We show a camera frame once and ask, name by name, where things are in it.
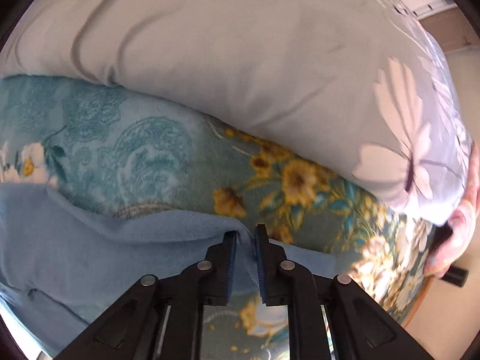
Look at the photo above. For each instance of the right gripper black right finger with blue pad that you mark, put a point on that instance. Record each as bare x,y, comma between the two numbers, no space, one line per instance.
328,318

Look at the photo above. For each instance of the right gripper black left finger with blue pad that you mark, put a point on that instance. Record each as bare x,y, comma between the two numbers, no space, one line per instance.
161,318

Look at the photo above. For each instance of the teal floral plush blanket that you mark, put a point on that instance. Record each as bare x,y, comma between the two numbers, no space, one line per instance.
112,152

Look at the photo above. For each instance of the person right hand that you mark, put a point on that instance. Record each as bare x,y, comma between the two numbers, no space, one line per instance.
462,222

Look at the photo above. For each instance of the pale grey floral duvet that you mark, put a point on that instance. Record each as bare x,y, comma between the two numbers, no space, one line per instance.
358,86

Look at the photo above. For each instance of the light blue fleece garment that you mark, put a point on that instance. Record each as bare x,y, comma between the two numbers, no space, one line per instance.
62,266

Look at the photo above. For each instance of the black handle of gripper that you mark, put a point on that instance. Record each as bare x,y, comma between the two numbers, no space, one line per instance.
456,276

